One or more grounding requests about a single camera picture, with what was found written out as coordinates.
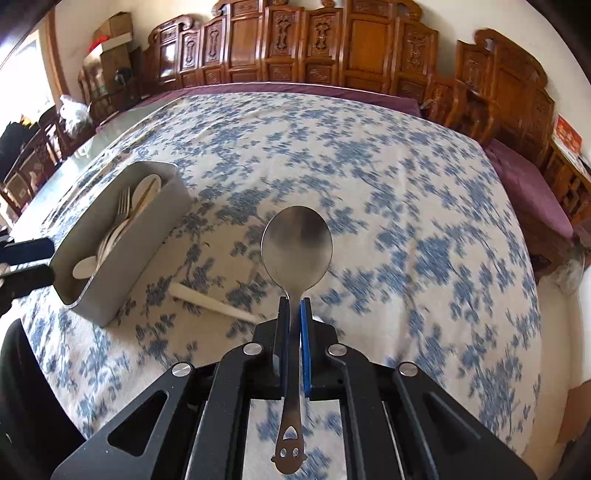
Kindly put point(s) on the flat cardboard sheet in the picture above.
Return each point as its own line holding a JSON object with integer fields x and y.
{"x": 577, "y": 415}

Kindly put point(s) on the small cardboard box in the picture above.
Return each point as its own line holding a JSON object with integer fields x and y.
{"x": 113, "y": 25}

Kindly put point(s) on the dark clothing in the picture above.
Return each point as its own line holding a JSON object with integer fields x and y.
{"x": 27, "y": 392}

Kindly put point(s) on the small white spoon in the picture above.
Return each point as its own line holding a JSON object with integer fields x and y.
{"x": 84, "y": 268}

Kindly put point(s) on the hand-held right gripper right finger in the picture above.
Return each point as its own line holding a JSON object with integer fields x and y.
{"x": 305, "y": 350}

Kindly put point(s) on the window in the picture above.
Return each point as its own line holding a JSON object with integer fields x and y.
{"x": 25, "y": 74}

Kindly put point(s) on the carved wooden chair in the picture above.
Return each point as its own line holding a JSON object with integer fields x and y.
{"x": 249, "y": 46}
{"x": 369, "y": 50}
{"x": 173, "y": 55}

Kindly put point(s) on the wooden side table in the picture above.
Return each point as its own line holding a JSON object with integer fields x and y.
{"x": 570, "y": 184}

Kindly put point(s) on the cream plastic fork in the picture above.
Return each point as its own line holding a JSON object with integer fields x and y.
{"x": 123, "y": 203}

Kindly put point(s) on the white plastic bag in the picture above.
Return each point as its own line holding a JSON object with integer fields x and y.
{"x": 73, "y": 113}

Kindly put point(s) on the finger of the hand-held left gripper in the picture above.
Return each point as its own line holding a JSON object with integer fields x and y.
{"x": 32, "y": 279}
{"x": 30, "y": 251}

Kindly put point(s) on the blue floral blanket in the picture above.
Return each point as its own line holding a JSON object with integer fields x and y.
{"x": 392, "y": 184}

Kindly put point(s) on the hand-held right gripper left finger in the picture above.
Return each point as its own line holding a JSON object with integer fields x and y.
{"x": 281, "y": 341}

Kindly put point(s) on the wooden dining chair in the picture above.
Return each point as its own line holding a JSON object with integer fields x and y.
{"x": 16, "y": 194}
{"x": 41, "y": 138}

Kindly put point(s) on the grey rectangular utensil container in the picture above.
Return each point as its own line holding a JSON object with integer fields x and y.
{"x": 138, "y": 263}

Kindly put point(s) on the metal spoon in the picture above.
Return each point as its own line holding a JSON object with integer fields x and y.
{"x": 295, "y": 244}

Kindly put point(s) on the white and red box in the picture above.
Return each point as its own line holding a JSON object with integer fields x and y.
{"x": 108, "y": 44}

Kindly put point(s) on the large cream plastic spoon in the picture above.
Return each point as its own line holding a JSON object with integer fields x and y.
{"x": 138, "y": 197}

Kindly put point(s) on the grey plastic bag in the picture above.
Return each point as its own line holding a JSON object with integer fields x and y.
{"x": 570, "y": 277}

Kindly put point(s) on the carved wooden armchair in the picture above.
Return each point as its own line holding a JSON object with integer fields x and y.
{"x": 503, "y": 92}

